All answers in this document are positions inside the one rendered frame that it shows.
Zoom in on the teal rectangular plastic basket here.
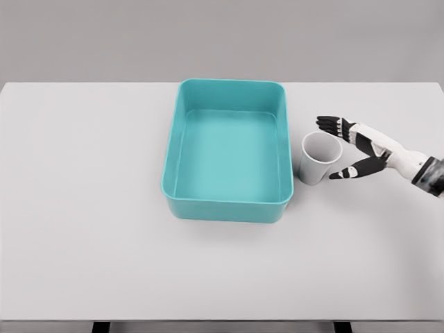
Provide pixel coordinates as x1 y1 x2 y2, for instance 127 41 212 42
160 78 295 225

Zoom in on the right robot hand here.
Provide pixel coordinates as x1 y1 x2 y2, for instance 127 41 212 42
316 115 403 180

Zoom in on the white paper cup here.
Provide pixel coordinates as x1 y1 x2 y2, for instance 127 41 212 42
298 131 343 186

